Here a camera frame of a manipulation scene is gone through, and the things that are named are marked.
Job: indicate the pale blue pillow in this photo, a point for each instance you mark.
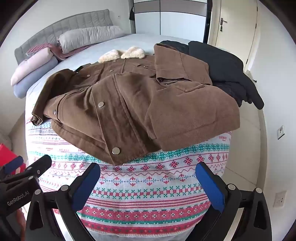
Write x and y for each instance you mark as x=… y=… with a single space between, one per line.
x=30 y=85

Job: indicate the white and grey wardrobe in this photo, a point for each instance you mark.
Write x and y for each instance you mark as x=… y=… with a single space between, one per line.
x=173 y=20

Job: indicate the patterned knit blanket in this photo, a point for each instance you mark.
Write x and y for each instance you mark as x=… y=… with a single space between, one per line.
x=150 y=197

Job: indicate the grey padded headboard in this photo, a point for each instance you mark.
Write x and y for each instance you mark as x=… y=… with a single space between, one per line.
x=76 y=22

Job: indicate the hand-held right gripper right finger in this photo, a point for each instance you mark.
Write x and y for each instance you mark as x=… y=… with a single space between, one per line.
x=210 y=185

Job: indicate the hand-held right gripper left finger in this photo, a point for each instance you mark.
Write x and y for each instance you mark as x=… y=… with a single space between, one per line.
x=86 y=185

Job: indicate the cream door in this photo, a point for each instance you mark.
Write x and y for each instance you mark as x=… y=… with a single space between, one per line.
x=231 y=34

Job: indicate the grey-white pillow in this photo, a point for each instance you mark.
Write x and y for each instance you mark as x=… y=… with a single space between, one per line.
x=92 y=34

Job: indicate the striped maroon pillow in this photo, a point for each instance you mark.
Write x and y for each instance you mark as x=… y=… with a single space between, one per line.
x=37 y=48

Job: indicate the red box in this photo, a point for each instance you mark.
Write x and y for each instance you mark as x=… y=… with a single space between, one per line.
x=4 y=153

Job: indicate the pink pillow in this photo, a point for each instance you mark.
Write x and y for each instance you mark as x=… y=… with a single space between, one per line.
x=32 y=64

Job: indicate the black quilted jacket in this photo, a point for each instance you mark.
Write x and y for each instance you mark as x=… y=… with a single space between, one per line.
x=178 y=47

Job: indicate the white wall socket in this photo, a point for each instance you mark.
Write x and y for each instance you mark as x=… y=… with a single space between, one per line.
x=280 y=198

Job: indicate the brown jacket with fleece collar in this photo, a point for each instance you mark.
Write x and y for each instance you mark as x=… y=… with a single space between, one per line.
x=129 y=104

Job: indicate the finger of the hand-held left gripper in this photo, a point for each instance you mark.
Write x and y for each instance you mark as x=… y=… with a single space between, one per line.
x=40 y=165
x=12 y=164

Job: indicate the white wall switch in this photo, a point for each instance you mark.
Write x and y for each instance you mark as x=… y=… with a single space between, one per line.
x=280 y=132

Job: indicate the mauve pillow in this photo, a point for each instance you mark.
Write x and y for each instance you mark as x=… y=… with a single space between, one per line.
x=64 y=52

